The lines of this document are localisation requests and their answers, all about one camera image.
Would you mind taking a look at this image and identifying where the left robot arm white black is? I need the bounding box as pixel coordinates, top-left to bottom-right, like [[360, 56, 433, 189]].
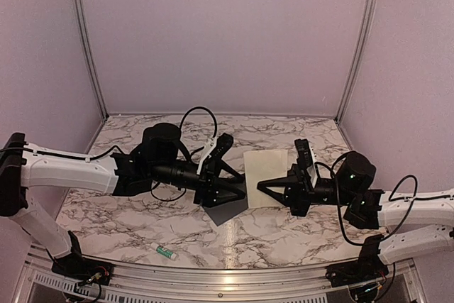
[[1, 123, 246, 278]]

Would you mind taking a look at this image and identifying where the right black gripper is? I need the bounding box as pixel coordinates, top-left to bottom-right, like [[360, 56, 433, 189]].
[[258, 164, 355, 218]]

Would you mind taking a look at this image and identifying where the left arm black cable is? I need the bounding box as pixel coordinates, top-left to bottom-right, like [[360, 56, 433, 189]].
[[0, 106, 218, 203]]

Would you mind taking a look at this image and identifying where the green white glue stick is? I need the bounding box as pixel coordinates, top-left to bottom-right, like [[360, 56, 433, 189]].
[[150, 242, 177, 260]]

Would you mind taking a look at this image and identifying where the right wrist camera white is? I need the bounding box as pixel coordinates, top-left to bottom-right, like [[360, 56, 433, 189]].
[[294, 139, 318, 190]]

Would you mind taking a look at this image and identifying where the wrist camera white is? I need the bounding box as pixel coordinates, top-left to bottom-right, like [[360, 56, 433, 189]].
[[196, 133, 234, 175], [294, 139, 318, 190]]

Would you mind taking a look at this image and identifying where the aluminium frame post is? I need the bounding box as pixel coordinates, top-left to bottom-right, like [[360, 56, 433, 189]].
[[73, 0, 109, 122], [335, 0, 377, 126]]

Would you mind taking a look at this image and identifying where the right aluminium frame post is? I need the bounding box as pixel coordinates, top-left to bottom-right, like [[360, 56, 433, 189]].
[[335, 0, 377, 126]]

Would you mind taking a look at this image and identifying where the front aluminium rail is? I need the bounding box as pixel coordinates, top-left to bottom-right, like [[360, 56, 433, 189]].
[[12, 244, 427, 302]]

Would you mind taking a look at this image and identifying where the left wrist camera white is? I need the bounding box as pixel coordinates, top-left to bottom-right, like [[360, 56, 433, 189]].
[[196, 133, 234, 175]]

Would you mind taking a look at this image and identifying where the cream letter paper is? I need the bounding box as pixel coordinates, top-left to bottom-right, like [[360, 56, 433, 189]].
[[243, 149, 288, 209]]

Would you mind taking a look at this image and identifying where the left aluminium frame post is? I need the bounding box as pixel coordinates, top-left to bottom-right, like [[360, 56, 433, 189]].
[[73, 0, 109, 122]]

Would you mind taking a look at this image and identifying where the dark grey envelope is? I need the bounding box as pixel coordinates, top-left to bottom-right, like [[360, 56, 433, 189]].
[[202, 187, 248, 226]]

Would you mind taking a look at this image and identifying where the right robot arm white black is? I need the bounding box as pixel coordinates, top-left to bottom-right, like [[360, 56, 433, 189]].
[[257, 151, 453, 287]]

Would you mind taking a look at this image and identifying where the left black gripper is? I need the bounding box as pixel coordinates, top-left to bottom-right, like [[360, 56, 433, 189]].
[[151, 160, 247, 209]]

